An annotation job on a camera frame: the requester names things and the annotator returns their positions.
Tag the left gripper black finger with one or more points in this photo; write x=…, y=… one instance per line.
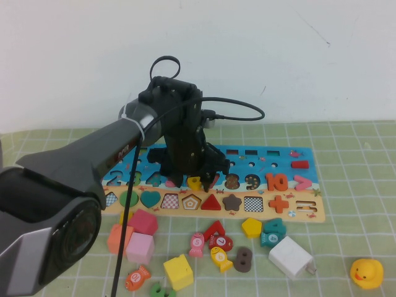
x=207, y=181
x=177, y=179

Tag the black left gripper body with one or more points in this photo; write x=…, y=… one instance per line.
x=185, y=154

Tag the yellow number six piece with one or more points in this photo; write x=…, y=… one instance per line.
x=196, y=185

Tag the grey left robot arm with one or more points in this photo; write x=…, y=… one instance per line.
x=77, y=161

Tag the pink number five piece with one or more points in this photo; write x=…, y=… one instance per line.
x=170, y=184

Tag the red triangle piece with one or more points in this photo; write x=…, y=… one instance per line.
x=213, y=204

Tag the teal heart piece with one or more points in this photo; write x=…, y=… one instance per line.
x=150, y=199

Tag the brown star piece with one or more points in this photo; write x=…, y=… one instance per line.
x=232, y=203

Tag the green circle piece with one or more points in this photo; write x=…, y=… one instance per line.
x=133, y=201

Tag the red number seven piece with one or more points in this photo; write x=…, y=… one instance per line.
x=218, y=229

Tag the orange number ten piece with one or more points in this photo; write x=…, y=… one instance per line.
x=269, y=182

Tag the yellow pentagon piece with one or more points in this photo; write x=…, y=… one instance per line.
x=251, y=227

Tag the orange plus sign piece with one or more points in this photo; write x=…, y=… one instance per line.
x=279, y=204

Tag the colourful wooden puzzle board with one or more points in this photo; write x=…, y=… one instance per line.
x=284, y=161

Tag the teal number four piece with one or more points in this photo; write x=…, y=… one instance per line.
x=278, y=227

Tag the brown number eight piece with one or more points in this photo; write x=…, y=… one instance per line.
x=244, y=259

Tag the red rectangular bar piece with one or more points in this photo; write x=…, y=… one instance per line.
x=299, y=165

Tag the pink greater-than sign piece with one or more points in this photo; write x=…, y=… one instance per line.
x=307, y=183

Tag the green number three piece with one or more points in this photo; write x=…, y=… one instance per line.
x=156, y=290

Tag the magenta wooden block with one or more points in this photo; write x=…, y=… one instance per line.
x=143, y=221

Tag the white zip tie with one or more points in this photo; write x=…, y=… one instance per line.
x=136, y=127

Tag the red fish number seven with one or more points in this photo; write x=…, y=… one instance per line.
x=221, y=242

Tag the pink fish number five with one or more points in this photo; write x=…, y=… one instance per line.
x=196, y=244

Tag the yellow fish number six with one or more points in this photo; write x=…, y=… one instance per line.
x=219, y=256

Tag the light pink wooden block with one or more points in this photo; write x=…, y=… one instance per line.
x=140, y=247

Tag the teal fish number four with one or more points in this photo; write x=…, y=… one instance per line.
x=271, y=238

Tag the orange wooden block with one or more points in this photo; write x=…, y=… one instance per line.
x=113, y=241

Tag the yellow wooden block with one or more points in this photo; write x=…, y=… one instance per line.
x=179, y=272

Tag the orange fish number ten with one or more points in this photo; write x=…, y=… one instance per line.
x=136, y=277

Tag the white USB charger plug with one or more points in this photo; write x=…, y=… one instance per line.
x=289, y=256

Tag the green checked tablecloth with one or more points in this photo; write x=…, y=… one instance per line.
x=340, y=185

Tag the yellow rubber duck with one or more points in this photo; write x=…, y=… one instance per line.
x=366, y=273

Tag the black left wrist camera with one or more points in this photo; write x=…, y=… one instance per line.
x=208, y=116

